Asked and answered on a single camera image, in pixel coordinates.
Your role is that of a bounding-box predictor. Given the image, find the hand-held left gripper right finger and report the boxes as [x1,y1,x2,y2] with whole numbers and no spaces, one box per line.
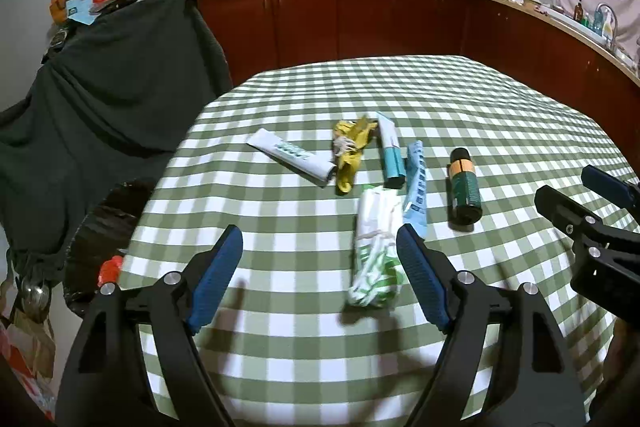
[396,223,588,427]

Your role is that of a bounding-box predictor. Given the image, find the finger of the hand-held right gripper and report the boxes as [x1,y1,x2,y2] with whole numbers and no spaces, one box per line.
[534,185,640,264]
[581,165,640,210]

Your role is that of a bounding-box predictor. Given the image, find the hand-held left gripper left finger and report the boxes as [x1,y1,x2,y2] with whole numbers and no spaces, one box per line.
[57,224,244,427]

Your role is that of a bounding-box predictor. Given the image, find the green and white packet bundle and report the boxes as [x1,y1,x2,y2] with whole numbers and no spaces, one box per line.
[345,187,406,309]

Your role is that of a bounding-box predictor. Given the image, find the red plastic bag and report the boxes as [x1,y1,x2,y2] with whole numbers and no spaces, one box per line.
[98,255,124,286]

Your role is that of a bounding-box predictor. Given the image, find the black-lined trash bin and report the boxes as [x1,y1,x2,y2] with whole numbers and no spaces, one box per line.
[62,179,161,318]

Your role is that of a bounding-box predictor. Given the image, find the person's right hand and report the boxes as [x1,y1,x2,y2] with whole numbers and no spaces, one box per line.
[602,321,640,404]

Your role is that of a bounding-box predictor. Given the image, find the light blue packet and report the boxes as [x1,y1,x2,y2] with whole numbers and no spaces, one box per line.
[402,141,429,238]

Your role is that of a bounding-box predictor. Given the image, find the dark green spray can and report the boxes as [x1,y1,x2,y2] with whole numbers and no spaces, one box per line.
[446,147,482,226]

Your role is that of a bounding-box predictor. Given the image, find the green checked tablecloth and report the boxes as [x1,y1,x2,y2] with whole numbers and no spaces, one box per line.
[122,55,638,427]

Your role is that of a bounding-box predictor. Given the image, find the teal and white tube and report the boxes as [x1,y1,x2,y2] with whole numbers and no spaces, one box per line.
[375,112,406,188]

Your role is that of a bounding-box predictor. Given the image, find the white tube with grey cap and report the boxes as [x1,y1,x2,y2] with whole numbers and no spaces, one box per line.
[247,128,336,184]

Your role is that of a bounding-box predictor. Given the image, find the steel sink faucet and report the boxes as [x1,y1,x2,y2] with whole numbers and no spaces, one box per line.
[595,2,621,48]

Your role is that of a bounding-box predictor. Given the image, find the hanging steel ladle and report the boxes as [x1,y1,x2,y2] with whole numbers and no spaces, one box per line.
[20,277,51,323]

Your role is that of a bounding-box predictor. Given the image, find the brown paper bag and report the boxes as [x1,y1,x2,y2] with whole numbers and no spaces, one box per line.
[0,307,56,379]

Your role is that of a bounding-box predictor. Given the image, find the dark green blanket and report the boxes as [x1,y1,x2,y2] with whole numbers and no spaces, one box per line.
[0,0,233,258]

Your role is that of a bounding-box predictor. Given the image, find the dark red base cabinets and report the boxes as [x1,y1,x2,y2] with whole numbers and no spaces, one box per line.
[187,0,640,152]

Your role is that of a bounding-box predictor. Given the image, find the teal packet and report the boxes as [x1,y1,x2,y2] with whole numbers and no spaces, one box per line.
[65,0,96,25]

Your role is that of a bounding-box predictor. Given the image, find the orange paper bag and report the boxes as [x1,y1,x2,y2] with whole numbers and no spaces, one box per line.
[49,0,83,25]

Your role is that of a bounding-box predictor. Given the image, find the yellow wrapper tied with string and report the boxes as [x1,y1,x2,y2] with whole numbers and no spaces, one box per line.
[332,117,379,195]

